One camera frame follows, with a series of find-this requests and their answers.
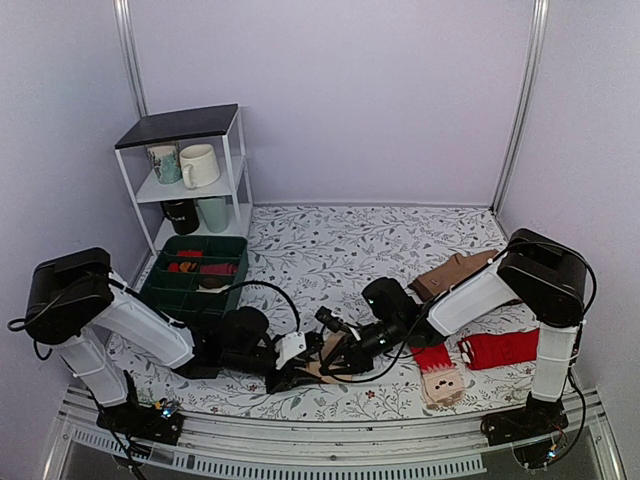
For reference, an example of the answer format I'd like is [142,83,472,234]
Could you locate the red beige character sock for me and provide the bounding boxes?
[411,344,465,410]

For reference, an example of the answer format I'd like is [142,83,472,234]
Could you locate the red folded sock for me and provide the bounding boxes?
[457,329,539,370]

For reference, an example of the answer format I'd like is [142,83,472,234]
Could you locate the pale green cup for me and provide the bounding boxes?
[197,197,228,233]

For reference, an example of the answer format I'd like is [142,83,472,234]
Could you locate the green divided organizer bin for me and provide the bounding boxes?
[140,235,248,326]

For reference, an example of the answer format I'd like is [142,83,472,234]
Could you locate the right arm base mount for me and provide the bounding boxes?
[480,395,569,470]

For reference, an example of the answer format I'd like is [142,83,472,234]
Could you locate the red socks in bin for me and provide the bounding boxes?
[167,250,238,276]

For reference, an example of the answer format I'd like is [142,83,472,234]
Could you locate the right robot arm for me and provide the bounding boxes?
[320,228,597,436]

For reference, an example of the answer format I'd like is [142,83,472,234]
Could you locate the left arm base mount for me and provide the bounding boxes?
[97,371,185,446]

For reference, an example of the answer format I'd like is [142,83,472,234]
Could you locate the cream ceramic mug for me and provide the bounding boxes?
[179,144,220,190]

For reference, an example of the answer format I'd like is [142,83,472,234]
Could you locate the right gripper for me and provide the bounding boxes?
[322,319,404,379]

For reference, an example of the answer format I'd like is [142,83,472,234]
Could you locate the floral patterned table mat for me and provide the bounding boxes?
[107,206,535,422]

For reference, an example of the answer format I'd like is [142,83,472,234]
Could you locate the striped beige knit sock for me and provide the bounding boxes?
[299,333,356,385]

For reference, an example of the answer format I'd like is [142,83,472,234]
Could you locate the aluminium front rail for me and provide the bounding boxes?
[39,384,626,480]

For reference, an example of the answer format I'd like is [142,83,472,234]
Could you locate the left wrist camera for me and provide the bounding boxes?
[274,332,307,370]

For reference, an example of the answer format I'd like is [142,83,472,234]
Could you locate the white metal shelf unit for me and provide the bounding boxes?
[114,104,253,255]

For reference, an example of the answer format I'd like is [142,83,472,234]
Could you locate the black mug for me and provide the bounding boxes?
[161,199,200,235]

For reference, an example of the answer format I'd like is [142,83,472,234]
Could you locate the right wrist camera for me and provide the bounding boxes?
[315,306,361,345]

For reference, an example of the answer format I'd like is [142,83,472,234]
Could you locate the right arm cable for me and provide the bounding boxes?
[319,299,441,385]

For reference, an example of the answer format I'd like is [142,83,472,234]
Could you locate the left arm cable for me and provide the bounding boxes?
[184,279,303,336]

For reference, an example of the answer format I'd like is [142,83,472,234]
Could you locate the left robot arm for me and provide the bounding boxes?
[7,247,323,434]

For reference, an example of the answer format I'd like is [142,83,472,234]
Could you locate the teal patterned mug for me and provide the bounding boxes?
[146,142,182,185]

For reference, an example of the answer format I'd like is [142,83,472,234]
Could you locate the tan brown plain sock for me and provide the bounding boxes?
[408,250,498,302]

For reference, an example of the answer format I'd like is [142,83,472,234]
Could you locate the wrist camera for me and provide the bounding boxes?
[315,306,361,345]
[274,332,307,370]

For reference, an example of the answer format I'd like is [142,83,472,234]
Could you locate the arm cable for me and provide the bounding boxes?
[184,279,303,336]
[319,299,441,385]

